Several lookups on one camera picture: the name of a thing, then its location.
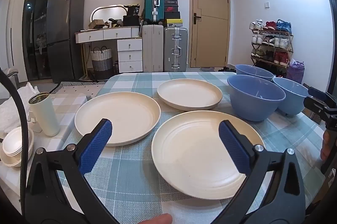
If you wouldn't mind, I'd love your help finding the purple bag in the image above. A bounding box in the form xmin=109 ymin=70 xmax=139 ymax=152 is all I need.
xmin=286 ymin=60 xmax=305 ymax=84

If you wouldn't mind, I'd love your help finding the silver suitcase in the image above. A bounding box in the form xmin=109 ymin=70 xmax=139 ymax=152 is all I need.
xmin=164 ymin=27 xmax=189 ymax=72

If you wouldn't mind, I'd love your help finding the black shoebox red logo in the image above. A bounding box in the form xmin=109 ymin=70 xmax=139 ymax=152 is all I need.
xmin=164 ymin=0 xmax=180 ymax=13

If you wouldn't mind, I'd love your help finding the teal plaid tablecloth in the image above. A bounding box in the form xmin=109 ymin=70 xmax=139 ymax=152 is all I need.
xmin=56 ymin=72 xmax=327 ymax=224

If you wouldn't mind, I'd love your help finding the stack of small white bowls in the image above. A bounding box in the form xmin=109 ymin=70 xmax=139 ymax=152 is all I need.
xmin=2 ymin=126 xmax=35 ymax=156

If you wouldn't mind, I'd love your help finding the black box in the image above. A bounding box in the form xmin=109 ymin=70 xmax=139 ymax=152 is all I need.
xmin=123 ymin=16 xmax=139 ymax=26

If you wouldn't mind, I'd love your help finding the person's left hand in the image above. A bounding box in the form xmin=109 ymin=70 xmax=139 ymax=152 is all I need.
xmin=141 ymin=213 xmax=173 ymax=224

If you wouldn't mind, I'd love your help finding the white crumpled plastic bag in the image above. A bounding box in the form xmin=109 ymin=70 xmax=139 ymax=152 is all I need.
xmin=0 ymin=82 xmax=40 ymax=135

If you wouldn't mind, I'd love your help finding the beige suitcase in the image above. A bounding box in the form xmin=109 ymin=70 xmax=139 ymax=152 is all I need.
xmin=142 ymin=24 xmax=165 ymax=72

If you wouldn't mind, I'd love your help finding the white dish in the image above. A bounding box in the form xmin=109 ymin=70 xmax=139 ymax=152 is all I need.
xmin=0 ymin=146 xmax=33 ymax=167

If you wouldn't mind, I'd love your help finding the black cable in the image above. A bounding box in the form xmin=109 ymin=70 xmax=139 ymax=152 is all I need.
xmin=0 ymin=68 xmax=29 ymax=159

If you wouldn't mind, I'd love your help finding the dark glass cabinet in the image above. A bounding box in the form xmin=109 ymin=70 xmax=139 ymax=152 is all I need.
xmin=22 ymin=0 xmax=70 ymax=81

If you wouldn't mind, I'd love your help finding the black paper bag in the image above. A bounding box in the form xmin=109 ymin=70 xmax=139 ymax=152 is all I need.
xmin=126 ymin=4 xmax=140 ymax=17

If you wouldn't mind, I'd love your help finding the wooden door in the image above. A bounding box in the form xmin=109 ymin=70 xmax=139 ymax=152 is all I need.
xmin=189 ymin=0 xmax=231 ymax=68

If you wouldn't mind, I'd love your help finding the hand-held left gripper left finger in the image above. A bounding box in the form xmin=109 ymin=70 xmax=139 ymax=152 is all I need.
xmin=25 ymin=118 xmax=119 ymax=224

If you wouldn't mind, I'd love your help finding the blue bowl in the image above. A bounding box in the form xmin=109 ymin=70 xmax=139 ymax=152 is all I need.
xmin=234 ymin=64 xmax=275 ymax=82
xmin=272 ymin=77 xmax=310 ymax=117
xmin=227 ymin=75 xmax=286 ymax=122

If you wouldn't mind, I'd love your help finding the woven laundry basket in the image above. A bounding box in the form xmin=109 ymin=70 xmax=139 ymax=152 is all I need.
xmin=91 ymin=46 xmax=114 ymax=80

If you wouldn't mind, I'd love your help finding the person's right hand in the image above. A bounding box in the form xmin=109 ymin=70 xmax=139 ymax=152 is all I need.
xmin=320 ymin=131 xmax=333 ymax=161

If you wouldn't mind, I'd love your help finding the pale green tumbler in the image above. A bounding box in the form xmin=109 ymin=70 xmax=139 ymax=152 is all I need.
xmin=28 ymin=92 xmax=60 ymax=137

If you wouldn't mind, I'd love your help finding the cream plate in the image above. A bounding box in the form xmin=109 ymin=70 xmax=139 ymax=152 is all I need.
xmin=157 ymin=78 xmax=223 ymax=111
xmin=151 ymin=110 xmax=265 ymax=200
xmin=74 ymin=92 xmax=162 ymax=147

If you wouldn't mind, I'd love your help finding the metal shoe rack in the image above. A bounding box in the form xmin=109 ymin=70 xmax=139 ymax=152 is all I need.
xmin=250 ymin=19 xmax=294 ymax=69

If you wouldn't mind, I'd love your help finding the small open cardboard box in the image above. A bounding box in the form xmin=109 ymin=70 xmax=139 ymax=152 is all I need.
xmin=88 ymin=19 xmax=104 ymax=29

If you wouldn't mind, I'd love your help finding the pale checked cloth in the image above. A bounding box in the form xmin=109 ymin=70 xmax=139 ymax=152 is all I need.
xmin=0 ymin=93 xmax=88 ymax=214

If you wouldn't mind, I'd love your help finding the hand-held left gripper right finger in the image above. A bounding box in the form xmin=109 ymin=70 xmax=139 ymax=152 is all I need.
xmin=218 ymin=120 xmax=306 ymax=224

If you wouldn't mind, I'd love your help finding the teal suitcase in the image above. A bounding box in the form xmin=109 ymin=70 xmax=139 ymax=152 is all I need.
xmin=143 ymin=0 xmax=165 ymax=26

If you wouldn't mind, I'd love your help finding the grey refrigerator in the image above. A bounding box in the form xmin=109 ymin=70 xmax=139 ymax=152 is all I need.
xmin=46 ymin=0 xmax=85 ymax=83

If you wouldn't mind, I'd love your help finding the oval mirror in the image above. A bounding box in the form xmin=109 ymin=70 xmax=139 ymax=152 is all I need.
xmin=91 ymin=4 xmax=127 ymax=27

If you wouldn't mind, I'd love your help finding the white vanity desk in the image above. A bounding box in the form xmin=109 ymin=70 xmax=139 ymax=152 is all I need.
xmin=75 ymin=26 xmax=143 ymax=80

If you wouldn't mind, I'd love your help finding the yellow and black shoebox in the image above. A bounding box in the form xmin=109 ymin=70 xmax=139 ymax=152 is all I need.
xmin=164 ymin=18 xmax=183 ymax=28

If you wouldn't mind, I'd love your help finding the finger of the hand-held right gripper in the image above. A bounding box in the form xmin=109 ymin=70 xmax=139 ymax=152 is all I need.
xmin=304 ymin=97 xmax=327 ymax=116
xmin=308 ymin=87 xmax=328 ymax=99

